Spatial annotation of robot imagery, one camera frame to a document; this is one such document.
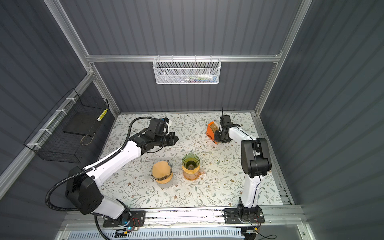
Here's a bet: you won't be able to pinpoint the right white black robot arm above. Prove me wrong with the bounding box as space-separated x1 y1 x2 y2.
214 115 272 212

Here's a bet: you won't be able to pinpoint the orange coffee filter pack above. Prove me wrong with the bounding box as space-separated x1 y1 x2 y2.
206 121 219 145

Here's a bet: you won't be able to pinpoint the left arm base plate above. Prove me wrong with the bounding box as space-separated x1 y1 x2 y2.
103 211 146 228

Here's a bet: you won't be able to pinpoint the grey clear glass dripper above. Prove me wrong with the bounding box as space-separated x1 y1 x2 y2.
150 161 173 183

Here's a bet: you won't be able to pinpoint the black flat pad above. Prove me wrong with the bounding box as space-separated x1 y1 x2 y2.
63 113 101 137

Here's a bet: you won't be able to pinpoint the green glass dripper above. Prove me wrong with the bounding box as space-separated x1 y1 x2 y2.
182 153 200 170

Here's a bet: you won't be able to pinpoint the items in white basket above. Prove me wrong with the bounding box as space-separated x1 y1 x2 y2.
177 74 219 84

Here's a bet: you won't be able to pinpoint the white perforated vent strip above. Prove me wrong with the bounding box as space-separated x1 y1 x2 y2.
67 227 245 240

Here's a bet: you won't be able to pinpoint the yellow marker pen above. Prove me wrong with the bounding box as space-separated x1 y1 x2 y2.
97 108 109 122

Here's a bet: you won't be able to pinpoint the white wire mesh basket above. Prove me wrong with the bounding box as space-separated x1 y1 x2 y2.
153 58 222 85

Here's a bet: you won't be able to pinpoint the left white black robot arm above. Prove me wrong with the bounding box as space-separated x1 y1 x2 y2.
65 132 179 219

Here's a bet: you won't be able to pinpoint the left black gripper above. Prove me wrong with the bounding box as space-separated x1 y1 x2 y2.
154 131 179 148

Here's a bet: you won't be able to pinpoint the black wire mesh basket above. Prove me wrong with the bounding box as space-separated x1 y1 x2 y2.
24 89 109 164

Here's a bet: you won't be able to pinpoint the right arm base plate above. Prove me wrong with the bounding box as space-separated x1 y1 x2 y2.
222 207 265 225

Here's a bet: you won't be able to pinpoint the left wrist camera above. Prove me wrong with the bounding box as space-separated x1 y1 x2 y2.
147 118 172 138

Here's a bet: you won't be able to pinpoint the black corrugated cable conduit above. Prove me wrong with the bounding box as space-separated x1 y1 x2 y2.
44 116 154 240

